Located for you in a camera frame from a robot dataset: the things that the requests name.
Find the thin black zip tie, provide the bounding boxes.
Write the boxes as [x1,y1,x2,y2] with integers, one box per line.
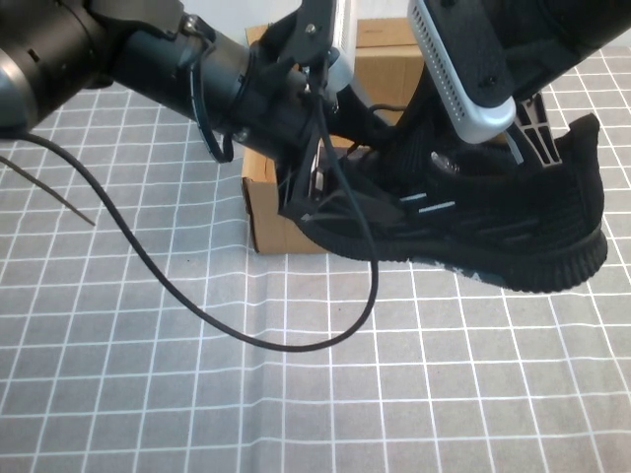
[0,156,96,227]

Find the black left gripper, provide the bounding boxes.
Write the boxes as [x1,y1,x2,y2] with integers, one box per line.
[241,24,401,224]

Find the black knit sneaker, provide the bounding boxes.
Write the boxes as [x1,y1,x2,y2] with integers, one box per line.
[295,88,609,294]

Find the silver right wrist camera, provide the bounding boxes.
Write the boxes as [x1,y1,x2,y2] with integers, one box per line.
[406,0,518,145]

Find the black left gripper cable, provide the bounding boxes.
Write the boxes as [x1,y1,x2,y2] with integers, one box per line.
[186,14,257,164]

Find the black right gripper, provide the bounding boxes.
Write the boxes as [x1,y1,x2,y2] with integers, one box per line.
[502,29,583,169]

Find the black left camera cable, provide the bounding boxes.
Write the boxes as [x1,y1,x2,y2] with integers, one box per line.
[0,93,381,354]

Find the brown cardboard shoe box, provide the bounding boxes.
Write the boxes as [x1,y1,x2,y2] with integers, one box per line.
[241,19,426,255]

